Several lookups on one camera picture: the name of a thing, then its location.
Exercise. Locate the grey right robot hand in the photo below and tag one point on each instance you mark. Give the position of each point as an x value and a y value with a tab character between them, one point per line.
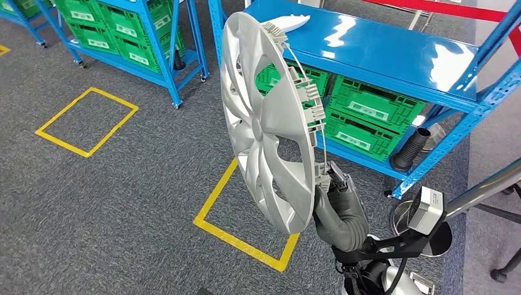
340	191

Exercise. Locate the grey plastic wheel hubcap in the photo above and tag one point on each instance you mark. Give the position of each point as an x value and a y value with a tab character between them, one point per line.
281	114

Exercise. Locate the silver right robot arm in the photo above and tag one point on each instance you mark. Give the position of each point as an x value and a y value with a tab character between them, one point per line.
346	232

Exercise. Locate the clear round plastic part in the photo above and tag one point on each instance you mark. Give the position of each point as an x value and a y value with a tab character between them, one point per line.
437	136

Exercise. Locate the blue metal shelf rack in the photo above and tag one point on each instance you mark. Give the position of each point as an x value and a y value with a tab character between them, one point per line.
366	40
122	68
38	34

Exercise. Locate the white curved plastic part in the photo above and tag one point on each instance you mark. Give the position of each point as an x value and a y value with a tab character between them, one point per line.
291	22

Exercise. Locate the yellow floor tape square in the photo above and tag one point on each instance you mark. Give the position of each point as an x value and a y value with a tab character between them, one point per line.
3	50
244	247
61	143

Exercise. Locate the silver floor socket plate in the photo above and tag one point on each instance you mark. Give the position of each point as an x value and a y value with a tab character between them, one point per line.
423	285

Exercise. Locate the black office chair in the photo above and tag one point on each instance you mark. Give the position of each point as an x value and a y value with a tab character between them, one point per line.
497	276

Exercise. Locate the red barrier belt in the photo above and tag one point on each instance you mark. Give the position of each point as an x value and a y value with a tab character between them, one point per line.
516	40

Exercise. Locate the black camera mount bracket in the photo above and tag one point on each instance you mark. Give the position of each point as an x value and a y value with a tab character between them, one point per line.
390	244

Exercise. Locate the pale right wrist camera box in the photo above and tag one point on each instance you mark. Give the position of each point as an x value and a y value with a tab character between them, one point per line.
427	211

